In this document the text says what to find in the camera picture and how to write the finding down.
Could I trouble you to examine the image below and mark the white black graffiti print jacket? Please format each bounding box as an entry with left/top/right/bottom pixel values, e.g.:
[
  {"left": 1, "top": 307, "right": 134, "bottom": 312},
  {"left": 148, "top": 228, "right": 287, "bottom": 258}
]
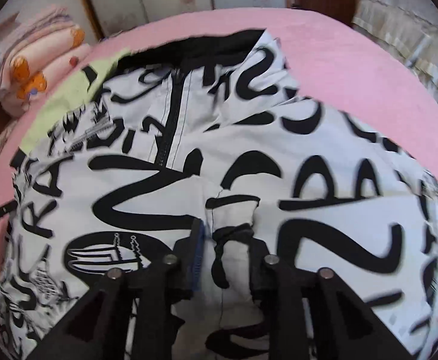
[{"left": 0, "top": 29, "right": 438, "bottom": 359}]

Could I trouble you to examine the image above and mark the green black folded garment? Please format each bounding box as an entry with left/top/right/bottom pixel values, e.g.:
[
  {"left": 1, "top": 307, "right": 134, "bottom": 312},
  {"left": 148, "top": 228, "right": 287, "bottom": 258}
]
[{"left": 19, "top": 49, "right": 132, "bottom": 155}]

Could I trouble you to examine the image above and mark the folded pink bear quilt stack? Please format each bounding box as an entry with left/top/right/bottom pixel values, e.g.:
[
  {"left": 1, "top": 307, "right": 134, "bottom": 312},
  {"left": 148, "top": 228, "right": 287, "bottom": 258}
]
[{"left": 0, "top": 6, "right": 92, "bottom": 117}]

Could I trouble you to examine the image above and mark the pink bed sheet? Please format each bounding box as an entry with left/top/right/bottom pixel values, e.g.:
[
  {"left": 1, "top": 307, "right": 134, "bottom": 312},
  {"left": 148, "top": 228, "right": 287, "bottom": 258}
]
[{"left": 0, "top": 6, "right": 438, "bottom": 331}]

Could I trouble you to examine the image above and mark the lace covered furniture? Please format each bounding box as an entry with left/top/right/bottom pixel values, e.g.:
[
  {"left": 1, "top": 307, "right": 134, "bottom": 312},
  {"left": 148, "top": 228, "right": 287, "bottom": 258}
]
[{"left": 352, "top": 0, "right": 438, "bottom": 104}]

